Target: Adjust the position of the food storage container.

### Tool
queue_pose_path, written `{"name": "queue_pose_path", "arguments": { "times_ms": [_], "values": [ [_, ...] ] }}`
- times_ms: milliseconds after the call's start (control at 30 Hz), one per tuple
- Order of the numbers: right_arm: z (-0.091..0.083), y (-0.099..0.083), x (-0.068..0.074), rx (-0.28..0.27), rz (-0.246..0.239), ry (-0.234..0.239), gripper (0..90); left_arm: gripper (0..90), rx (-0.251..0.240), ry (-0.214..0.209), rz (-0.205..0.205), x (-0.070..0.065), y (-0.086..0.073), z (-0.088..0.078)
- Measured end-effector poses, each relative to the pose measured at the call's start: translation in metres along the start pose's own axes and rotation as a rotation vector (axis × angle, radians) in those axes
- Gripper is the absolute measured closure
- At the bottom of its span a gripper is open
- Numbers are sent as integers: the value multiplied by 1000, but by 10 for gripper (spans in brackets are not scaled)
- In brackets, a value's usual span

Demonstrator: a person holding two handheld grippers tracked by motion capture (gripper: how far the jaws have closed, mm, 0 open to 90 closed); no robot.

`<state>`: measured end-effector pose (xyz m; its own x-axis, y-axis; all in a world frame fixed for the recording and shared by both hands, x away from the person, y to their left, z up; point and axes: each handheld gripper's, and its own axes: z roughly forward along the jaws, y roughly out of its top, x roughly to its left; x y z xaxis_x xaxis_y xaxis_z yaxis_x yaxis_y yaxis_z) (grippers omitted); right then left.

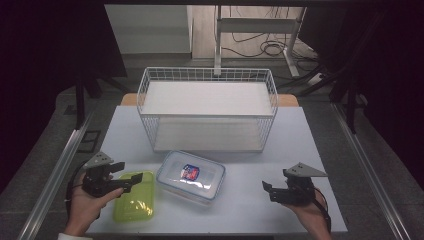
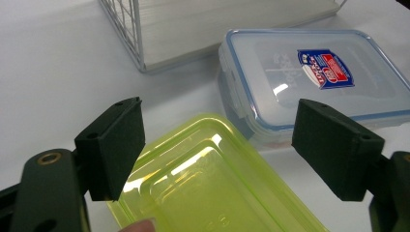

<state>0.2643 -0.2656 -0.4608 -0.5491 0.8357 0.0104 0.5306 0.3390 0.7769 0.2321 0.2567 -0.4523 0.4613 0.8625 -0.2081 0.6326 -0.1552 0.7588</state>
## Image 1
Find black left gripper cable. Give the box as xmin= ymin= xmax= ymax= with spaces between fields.
xmin=65 ymin=161 xmax=90 ymax=219

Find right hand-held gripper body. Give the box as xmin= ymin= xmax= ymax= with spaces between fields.
xmin=280 ymin=162 xmax=329 ymax=205

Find silver metal rail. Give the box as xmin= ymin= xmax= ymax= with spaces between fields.
xmin=16 ymin=109 xmax=97 ymax=240
xmin=329 ymin=101 xmax=413 ymax=240

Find black floor cables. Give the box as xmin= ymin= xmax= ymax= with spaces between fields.
xmin=221 ymin=5 xmax=322 ymax=74

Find white metal desk frame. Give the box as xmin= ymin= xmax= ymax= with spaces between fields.
xmin=213 ymin=4 xmax=308 ymax=79

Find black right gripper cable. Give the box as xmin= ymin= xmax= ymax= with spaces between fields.
xmin=311 ymin=185 xmax=333 ymax=234

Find white cabinet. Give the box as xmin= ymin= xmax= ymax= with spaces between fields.
xmin=103 ymin=3 xmax=195 ymax=55

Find black floor plate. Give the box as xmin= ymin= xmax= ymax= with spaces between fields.
xmin=77 ymin=129 xmax=102 ymax=155

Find white wire shelf rack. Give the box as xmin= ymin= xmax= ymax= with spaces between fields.
xmin=136 ymin=66 xmax=280 ymax=154

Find clear container with blue lid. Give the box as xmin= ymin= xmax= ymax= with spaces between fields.
xmin=155 ymin=149 xmax=227 ymax=206

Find person's right hand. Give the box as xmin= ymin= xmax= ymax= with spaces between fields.
xmin=281 ymin=191 xmax=329 ymax=229

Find green plastic food container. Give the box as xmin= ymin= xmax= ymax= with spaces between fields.
xmin=112 ymin=170 xmax=157 ymax=224

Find black stand legs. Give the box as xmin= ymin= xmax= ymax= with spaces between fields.
xmin=73 ymin=70 xmax=130 ymax=132
xmin=276 ymin=61 xmax=369 ymax=135

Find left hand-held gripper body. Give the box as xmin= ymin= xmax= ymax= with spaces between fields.
xmin=81 ymin=151 xmax=116 ymax=198

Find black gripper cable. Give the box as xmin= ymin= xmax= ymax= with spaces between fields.
xmin=311 ymin=185 xmax=333 ymax=234
xmin=65 ymin=161 xmax=90 ymax=219

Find white power strip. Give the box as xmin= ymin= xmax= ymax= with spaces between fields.
xmin=305 ymin=72 xmax=327 ymax=87

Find person's left hand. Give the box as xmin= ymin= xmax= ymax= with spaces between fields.
xmin=64 ymin=183 xmax=125 ymax=236

